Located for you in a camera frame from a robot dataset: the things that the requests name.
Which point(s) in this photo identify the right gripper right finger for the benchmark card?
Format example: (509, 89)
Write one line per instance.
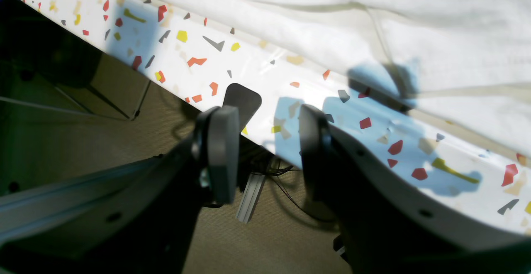
(388, 226)

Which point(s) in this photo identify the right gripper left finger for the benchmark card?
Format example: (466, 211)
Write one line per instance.
(138, 218)

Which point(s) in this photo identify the white printed T-shirt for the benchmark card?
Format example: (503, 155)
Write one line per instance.
(467, 61)

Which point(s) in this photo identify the black table clamp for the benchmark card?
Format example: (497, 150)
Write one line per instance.
(245, 100)

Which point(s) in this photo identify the terrazzo patterned tablecloth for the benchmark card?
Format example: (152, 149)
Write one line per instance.
(198, 62)

